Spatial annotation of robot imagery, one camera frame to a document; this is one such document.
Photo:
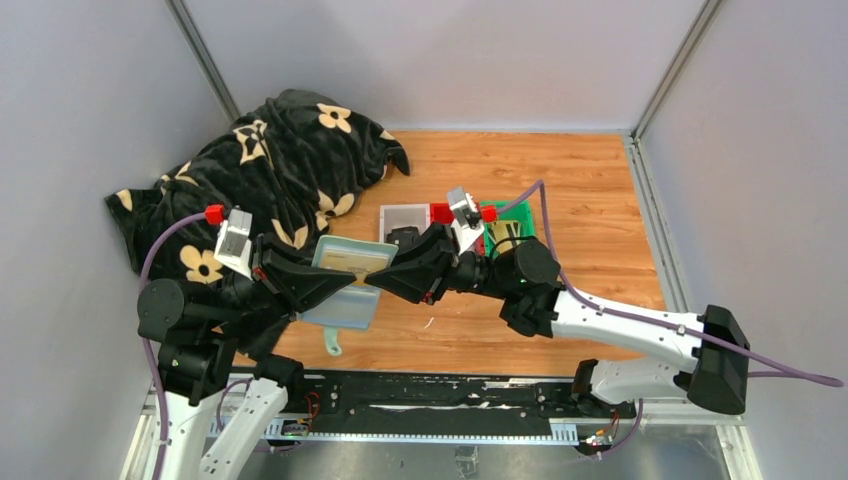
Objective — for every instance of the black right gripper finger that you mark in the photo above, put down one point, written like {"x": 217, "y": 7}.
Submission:
{"x": 419, "y": 278}
{"x": 437, "y": 238}

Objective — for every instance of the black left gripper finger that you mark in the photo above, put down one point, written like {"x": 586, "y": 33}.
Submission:
{"x": 269, "y": 246}
{"x": 292, "y": 280}

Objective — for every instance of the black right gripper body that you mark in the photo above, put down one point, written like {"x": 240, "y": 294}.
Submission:
{"x": 470, "y": 272}

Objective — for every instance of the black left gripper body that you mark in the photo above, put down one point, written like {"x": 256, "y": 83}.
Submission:
{"x": 238, "y": 294}

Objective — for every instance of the teal leather card holder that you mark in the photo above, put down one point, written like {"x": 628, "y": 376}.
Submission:
{"x": 352, "y": 307}

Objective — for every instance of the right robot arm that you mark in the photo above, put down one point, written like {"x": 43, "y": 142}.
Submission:
{"x": 699, "y": 357}

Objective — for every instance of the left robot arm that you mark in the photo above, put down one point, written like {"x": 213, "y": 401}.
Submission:
{"x": 199, "y": 328}

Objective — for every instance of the black cards stack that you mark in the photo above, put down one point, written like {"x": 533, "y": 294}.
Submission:
{"x": 403, "y": 237}

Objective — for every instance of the gold cards in green bin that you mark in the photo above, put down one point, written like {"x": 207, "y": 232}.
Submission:
{"x": 503, "y": 235}

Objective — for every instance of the gold card in holder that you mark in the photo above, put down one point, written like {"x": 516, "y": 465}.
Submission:
{"x": 360, "y": 264}

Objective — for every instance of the red plastic bin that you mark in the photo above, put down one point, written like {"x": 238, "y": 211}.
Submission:
{"x": 441, "y": 213}

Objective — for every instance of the white plastic bin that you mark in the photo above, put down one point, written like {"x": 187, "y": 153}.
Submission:
{"x": 394, "y": 216}

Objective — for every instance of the black floral fleece blanket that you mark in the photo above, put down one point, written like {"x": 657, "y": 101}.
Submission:
{"x": 294, "y": 163}

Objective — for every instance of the green plastic bin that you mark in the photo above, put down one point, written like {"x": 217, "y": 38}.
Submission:
{"x": 522, "y": 213}

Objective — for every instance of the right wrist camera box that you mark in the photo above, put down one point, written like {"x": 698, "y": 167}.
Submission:
{"x": 470, "y": 219}

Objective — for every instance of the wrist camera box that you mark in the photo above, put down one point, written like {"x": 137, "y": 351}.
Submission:
{"x": 233, "y": 242}
{"x": 470, "y": 219}

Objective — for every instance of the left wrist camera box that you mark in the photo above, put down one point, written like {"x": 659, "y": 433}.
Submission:
{"x": 233, "y": 242}

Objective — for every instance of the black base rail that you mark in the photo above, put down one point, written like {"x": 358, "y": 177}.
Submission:
{"x": 439, "y": 407}

